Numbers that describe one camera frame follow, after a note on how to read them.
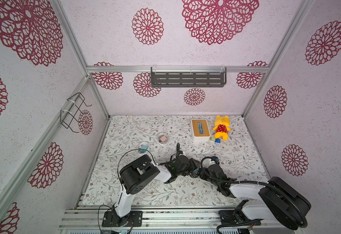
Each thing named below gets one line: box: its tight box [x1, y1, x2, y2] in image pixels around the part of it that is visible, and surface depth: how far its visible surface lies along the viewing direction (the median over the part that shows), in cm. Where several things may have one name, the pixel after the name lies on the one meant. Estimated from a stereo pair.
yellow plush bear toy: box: [212, 115, 232, 141], surface depth 108 cm
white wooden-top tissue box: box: [190, 118, 211, 143], surface depth 108 cm
